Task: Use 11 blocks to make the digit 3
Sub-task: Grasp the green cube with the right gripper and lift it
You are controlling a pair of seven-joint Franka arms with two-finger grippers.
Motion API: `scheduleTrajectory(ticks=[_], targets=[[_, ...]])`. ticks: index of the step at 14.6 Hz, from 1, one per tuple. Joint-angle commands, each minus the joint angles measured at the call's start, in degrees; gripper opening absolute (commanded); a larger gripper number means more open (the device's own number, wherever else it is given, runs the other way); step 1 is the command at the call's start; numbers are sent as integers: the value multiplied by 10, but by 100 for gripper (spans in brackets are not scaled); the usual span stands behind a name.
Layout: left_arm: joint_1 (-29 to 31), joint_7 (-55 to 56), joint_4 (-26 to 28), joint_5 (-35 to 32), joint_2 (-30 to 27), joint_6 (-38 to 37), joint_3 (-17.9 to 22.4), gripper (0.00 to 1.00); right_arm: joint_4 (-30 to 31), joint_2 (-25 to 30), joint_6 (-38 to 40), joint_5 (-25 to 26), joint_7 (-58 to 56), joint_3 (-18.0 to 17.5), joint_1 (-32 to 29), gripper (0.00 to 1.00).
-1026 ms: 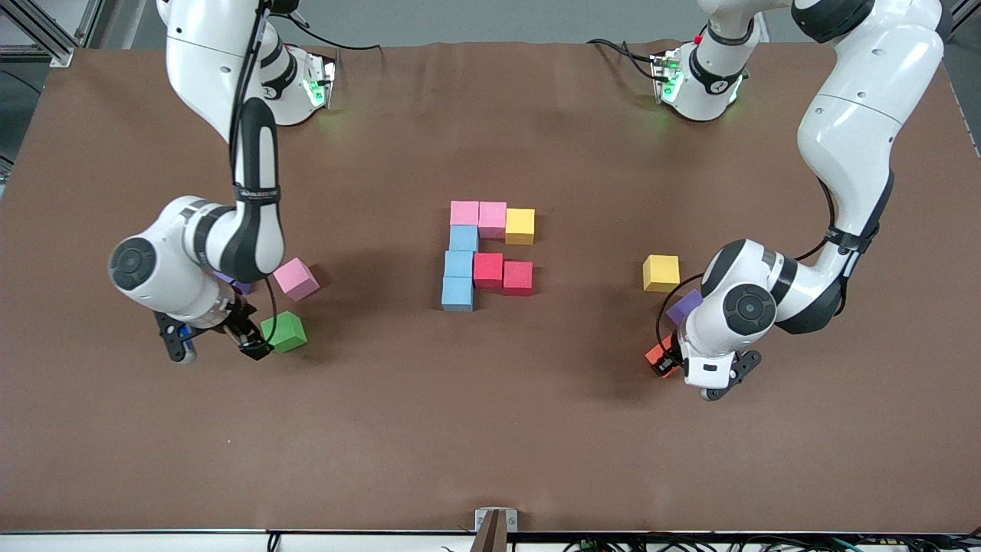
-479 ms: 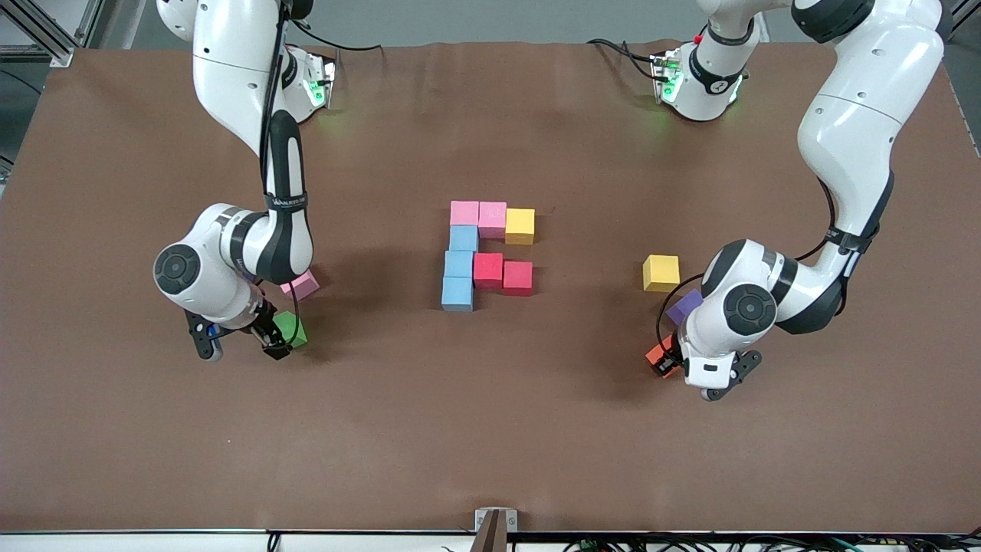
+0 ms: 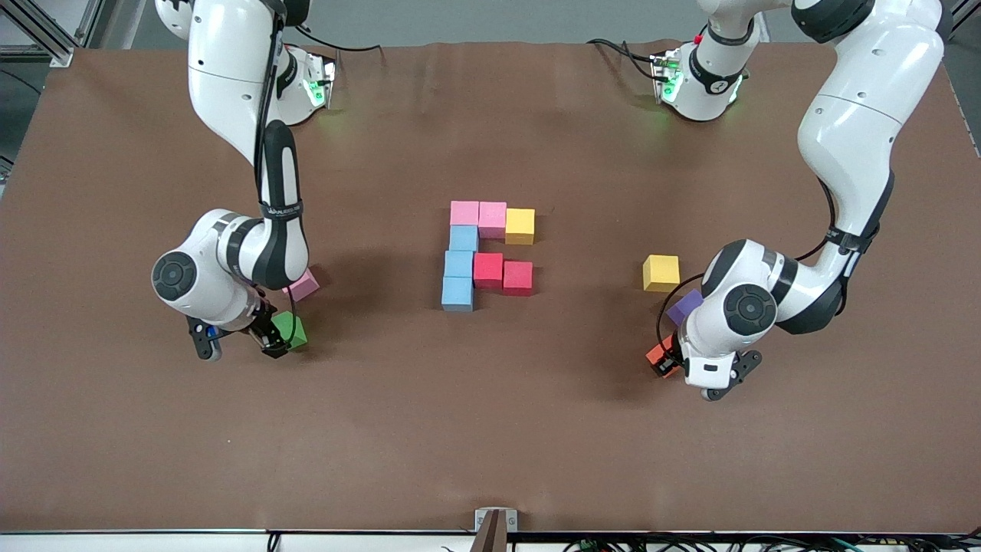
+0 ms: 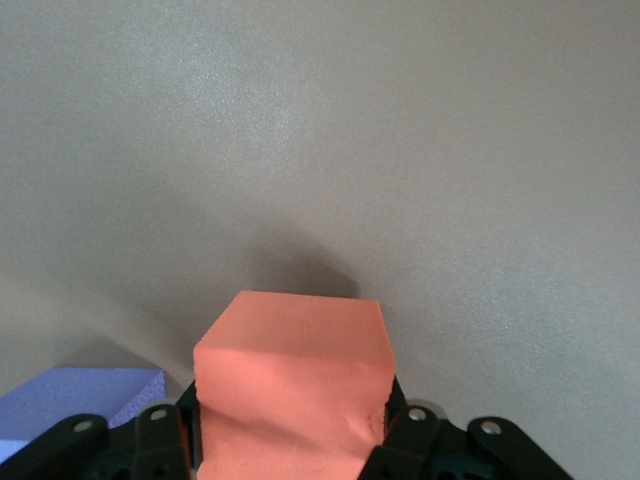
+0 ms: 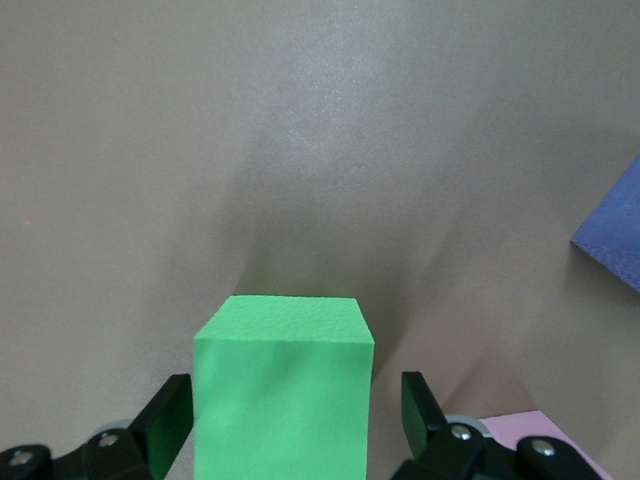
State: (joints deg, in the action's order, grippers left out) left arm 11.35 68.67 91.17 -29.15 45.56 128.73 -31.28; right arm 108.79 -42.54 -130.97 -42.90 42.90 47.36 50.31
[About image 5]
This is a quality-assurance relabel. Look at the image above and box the brown table mat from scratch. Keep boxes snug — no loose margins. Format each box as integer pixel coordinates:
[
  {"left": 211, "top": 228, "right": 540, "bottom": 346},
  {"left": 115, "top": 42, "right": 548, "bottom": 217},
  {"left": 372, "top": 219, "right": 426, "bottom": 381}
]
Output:
[{"left": 0, "top": 0, "right": 640, "bottom": 480}]

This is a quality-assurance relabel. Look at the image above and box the purple foam cube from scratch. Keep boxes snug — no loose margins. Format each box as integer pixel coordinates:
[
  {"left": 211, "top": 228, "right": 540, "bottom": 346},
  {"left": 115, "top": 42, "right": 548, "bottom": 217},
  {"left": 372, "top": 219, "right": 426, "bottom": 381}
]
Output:
[{"left": 569, "top": 154, "right": 640, "bottom": 295}]

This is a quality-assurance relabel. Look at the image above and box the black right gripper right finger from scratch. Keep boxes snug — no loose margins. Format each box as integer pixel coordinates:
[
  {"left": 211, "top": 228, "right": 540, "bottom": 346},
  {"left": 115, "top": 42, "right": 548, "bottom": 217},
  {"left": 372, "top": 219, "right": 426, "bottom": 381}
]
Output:
[{"left": 392, "top": 370, "right": 609, "bottom": 480}]

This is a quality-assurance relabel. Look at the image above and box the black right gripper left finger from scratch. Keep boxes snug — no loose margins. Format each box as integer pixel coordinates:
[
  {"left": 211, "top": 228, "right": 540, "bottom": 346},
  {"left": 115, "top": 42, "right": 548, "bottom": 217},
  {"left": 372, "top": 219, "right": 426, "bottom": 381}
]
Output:
[{"left": 0, "top": 373, "right": 195, "bottom": 480}]

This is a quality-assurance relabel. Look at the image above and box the pink foam cube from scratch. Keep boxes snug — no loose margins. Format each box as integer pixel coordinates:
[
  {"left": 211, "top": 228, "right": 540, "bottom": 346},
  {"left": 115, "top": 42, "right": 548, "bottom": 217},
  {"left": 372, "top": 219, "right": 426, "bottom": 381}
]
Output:
[{"left": 478, "top": 410, "right": 614, "bottom": 480}]

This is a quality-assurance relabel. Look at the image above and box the green foam cube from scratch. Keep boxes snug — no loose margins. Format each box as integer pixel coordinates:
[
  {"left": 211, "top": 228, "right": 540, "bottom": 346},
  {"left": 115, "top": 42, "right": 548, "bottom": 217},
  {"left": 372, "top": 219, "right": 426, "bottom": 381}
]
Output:
[{"left": 192, "top": 294, "right": 377, "bottom": 480}]

